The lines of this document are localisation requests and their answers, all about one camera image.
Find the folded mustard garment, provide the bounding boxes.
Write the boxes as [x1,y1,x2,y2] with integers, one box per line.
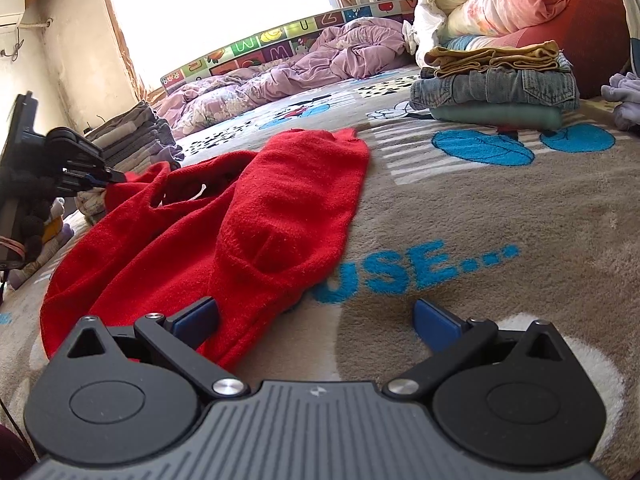
[423,40,562,80]

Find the stack of small folded clothes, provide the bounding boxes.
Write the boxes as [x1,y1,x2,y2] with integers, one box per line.
[42,187,109,247]

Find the wall socket with cable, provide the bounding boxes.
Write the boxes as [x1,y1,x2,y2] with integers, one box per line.
[0,24,27,59]

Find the colourful alphabet foam mat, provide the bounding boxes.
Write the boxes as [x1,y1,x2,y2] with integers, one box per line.
[160,0,420,96]

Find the folded denim jeans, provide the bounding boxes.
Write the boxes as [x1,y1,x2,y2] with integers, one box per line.
[409,54,582,115]

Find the stack of grey folded clothes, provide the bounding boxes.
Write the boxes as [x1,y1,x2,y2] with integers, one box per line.
[84,101,185,172]

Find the purple floral quilt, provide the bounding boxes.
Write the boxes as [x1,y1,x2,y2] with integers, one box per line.
[152,17,417,136]

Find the lavender cloth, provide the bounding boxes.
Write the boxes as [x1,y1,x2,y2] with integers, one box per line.
[600,72,640,134]

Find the folded green garment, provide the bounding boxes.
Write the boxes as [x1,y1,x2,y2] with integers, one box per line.
[429,101,567,134]

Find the white air conditioner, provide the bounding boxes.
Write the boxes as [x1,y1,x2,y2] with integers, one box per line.
[0,0,27,29]

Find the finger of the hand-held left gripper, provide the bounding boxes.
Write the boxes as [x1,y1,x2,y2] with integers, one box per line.
[62,164,129,184]
[56,179,109,199]

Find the printed cartoon blanket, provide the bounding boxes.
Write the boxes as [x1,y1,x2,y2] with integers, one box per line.
[0,55,640,480]

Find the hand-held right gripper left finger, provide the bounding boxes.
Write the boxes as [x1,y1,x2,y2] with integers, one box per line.
[65,296,251,402]

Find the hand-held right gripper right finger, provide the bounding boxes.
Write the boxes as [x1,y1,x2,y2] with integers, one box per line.
[382,298,571,402]

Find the red fleece garment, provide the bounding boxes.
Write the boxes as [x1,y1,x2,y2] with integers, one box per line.
[39,127,372,371]

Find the wooden framed window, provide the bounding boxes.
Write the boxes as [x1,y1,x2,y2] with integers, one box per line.
[95,0,353,103]

